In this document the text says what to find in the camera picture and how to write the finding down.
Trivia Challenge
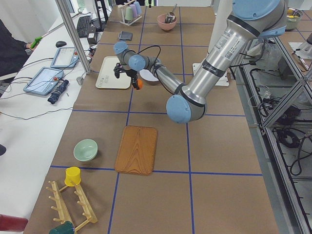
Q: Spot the person in black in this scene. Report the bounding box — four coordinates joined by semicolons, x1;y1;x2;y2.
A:
0;20;29;76

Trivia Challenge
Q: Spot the green handled tool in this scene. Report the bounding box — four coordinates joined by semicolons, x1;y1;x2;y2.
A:
30;36;42;49

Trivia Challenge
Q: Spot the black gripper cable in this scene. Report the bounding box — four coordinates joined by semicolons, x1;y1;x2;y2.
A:
136;45;162;64

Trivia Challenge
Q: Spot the purple cup on rack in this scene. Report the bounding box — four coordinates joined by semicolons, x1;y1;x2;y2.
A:
130;4;137;18

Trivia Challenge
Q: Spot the upper teach pendant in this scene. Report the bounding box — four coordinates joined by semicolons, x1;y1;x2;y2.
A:
50;47;79;69

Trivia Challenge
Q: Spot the light green bowl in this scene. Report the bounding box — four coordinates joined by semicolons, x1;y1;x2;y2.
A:
73;139;98;162

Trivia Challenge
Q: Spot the yellow cup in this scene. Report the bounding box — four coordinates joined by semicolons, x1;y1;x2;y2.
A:
64;167;81;187

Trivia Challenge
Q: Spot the red cup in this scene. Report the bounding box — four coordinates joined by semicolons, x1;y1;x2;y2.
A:
0;214;28;233

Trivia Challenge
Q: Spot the green cup on rack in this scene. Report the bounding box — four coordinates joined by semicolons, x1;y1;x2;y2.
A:
125;6;133;21

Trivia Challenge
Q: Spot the white plate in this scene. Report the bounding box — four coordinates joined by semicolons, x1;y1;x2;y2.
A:
139;69;160;85

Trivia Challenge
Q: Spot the pink bowl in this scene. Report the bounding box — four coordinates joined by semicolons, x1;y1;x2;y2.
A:
156;14;177;31

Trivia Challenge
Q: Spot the lower teach pendant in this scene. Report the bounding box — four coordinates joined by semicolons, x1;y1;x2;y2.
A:
23;67;64;96

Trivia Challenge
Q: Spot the blue cup on rack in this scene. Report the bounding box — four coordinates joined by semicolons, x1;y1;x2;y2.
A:
134;1;142;15

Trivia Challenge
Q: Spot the wooden tray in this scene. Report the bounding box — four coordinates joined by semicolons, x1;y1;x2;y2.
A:
115;126;158;176

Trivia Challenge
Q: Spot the black computer mouse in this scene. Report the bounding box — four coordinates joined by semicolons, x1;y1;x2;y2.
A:
56;40;67;48

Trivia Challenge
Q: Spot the black small box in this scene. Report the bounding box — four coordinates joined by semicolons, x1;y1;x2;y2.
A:
87;32;98;45

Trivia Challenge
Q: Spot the aluminium frame post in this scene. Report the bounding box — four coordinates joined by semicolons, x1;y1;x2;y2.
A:
55;0;91;75

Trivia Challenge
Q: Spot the black keyboard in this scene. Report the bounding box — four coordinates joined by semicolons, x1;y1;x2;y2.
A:
76;15;91;38

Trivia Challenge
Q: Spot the grey folded cloth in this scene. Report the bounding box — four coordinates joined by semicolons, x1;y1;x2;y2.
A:
118;31;133;41

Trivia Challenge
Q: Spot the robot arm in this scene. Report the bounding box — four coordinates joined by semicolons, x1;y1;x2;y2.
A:
113;41;186;95
156;0;288;123

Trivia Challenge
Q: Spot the white cup rack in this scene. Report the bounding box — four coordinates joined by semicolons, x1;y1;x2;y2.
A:
117;0;142;26

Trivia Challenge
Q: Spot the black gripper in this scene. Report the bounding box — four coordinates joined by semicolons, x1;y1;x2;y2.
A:
114;63;138;89

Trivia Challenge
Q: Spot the cream bear tray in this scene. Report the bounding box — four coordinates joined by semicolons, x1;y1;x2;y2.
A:
95;56;131;90

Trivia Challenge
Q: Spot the wooden mug rack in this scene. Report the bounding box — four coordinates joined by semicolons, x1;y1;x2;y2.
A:
46;181;98;234

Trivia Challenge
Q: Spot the folded dark blue umbrella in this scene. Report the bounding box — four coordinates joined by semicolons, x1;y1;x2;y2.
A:
48;80;69;104

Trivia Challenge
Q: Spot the orange mandarin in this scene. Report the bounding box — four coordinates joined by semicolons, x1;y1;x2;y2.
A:
136;79;143;90

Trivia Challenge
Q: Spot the small metal cup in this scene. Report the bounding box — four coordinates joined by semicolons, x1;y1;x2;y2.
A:
76;77;83;85

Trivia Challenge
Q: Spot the dark green cup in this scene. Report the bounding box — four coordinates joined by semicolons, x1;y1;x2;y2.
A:
49;221;75;234

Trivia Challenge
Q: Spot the metal scoop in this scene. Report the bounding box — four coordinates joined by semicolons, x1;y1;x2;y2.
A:
165;4;177;23

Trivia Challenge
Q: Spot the steel bowl with yellow content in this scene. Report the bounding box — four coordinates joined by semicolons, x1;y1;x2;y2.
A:
286;7;303;31

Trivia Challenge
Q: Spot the teach pendant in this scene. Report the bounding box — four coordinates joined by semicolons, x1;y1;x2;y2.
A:
50;47;79;69
23;67;64;96

